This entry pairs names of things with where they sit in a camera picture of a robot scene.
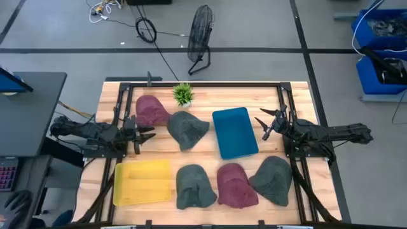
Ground black box on floor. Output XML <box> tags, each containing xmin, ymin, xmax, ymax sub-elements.
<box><xmin>126</xmin><ymin>0</ymin><xmax>173</xmax><ymax>6</ymax></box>

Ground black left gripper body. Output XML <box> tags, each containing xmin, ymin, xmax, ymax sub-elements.
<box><xmin>123</xmin><ymin>114</ymin><xmax>142</xmax><ymax>156</ymax></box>

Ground blue storage bins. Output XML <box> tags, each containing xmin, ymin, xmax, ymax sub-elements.
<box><xmin>351</xmin><ymin>0</ymin><xmax>407</xmax><ymax>57</ymax></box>

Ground yellow cable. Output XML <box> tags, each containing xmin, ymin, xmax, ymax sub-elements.
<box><xmin>57</xmin><ymin>101</ymin><xmax>93</xmax><ymax>120</ymax></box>

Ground black desk support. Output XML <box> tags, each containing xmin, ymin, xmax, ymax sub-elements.
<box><xmin>41</xmin><ymin>136</ymin><xmax>85</xmax><ymax>168</ymax></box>

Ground person's hand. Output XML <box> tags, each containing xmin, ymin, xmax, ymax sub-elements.
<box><xmin>4</xmin><ymin>190</ymin><xmax>33</xmax><ymax>221</ymax></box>

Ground blue storage bin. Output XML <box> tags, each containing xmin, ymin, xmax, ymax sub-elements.
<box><xmin>355</xmin><ymin>50</ymin><xmax>407</xmax><ymax>95</ymax></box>
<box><xmin>350</xmin><ymin>8</ymin><xmax>407</xmax><ymax>52</ymax></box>

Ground grey bucket hat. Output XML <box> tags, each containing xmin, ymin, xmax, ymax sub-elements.
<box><xmin>167</xmin><ymin>111</ymin><xmax>210</xmax><ymax>151</ymax></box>
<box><xmin>249</xmin><ymin>155</ymin><xmax>293</xmax><ymax>207</ymax></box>
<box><xmin>175</xmin><ymin>163</ymin><xmax>218</xmax><ymax>211</ymax></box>

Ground low black side desk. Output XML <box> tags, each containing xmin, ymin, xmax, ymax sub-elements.
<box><xmin>0</xmin><ymin>155</ymin><xmax>53</xmax><ymax>229</ymax></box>

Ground yellow plastic tray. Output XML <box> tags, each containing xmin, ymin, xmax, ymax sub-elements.
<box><xmin>112</xmin><ymin>159</ymin><xmax>173</xmax><ymax>207</ymax></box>

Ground blue plastic tray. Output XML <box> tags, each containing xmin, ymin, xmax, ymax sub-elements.
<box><xmin>212</xmin><ymin>106</ymin><xmax>259</xmax><ymax>160</ymax></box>

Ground maroon bucket hat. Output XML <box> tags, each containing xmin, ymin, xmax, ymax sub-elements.
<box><xmin>216</xmin><ymin>162</ymin><xmax>259</xmax><ymax>209</ymax></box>
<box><xmin>135</xmin><ymin>94</ymin><xmax>172</xmax><ymax>127</ymax></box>

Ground long black floor cable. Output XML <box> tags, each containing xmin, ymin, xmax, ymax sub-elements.
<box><xmin>129</xmin><ymin>4</ymin><xmax>191</xmax><ymax>81</ymax></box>

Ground grey parts heap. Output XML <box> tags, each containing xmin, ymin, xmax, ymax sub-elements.
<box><xmin>367</xmin><ymin>17</ymin><xmax>407</xmax><ymax>38</ymax></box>

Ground black keyboard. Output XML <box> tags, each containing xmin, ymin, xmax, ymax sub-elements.
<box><xmin>0</xmin><ymin>158</ymin><xmax>19</xmax><ymax>192</ymax></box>

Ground black floor fan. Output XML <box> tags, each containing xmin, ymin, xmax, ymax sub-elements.
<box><xmin>187</xmin><ymin>4</ymin><xmax>216</xmax><ymax>76</ymax></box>

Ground white cable bundle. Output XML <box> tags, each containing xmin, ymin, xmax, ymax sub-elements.
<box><xmin>85</xmin><ymin>0</ymin><xmax>123</xmax><ymax>24</ymax></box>

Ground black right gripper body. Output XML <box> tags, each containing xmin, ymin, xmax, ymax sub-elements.
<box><xmin>262</xmin><ymin>104</ymin><xmax>294</xmax><ymax>141</ymax></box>

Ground person's leg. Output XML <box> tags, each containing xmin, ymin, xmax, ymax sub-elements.
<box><xmin>52</xmin><ymin>209</ymin><xmax>74</xmax><ymax>228</ymax></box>

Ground small green potted plant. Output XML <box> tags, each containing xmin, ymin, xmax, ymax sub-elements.
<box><xmin>172</xmin><ymin>82</ymin><xmax>195</xmax><ymax>109</ymax></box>

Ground blue-screen monitor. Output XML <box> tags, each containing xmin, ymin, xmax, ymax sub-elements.
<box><xmin>0</xmin><ymin>66</ymin><xmax>34</xmax><ymax>94</ymax></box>

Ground coiled black cable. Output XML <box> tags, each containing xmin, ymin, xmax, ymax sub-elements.
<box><xmin>135</xmin><ymin>16</ymin><xmax>158</xmax><ymax>45</ymax></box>

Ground black aluminium table frame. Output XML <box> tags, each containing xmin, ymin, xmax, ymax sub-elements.
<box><xmin>74</xmin><ymin>81</ymin><xmax>343</xmax><ymax>224</ymax></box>

